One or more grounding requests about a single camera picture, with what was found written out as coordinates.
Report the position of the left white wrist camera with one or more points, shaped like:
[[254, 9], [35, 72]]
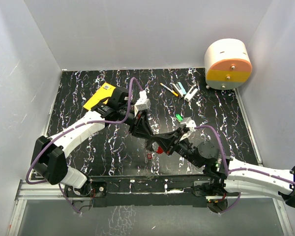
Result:
[[143, 103]]

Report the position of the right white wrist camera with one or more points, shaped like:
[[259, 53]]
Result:
[[189, 128]]

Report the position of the light blue marker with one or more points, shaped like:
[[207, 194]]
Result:
[[178, 90]]

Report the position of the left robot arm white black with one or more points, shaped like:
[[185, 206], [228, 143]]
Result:
[[109, 105]]

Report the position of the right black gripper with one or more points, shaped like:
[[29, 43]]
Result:
[[167, 140]]

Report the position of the round pastel drawer cabinet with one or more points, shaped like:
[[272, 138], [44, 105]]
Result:
[[227, 64]]

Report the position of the yellow white pen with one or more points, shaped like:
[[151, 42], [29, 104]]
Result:
[[169, 89]]

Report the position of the green key tag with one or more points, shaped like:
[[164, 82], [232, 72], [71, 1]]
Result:
[[178, 117]]

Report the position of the aluminium frame rail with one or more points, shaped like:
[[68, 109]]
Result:
[[41, 210]]

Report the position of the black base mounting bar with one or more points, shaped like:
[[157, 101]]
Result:
[[161, 190]]

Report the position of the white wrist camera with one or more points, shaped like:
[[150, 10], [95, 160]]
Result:
[[189, 128], [143, 103]]

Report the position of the yellow notebook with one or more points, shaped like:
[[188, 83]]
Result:
[[101, 95]]

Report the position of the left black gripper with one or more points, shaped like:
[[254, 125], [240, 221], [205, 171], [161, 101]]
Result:
[[139, 125]]

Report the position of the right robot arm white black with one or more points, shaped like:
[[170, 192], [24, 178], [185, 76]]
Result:
[[229, 174]]

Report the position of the white clip tool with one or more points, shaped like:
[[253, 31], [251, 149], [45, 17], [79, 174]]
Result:
[[190, 94]]

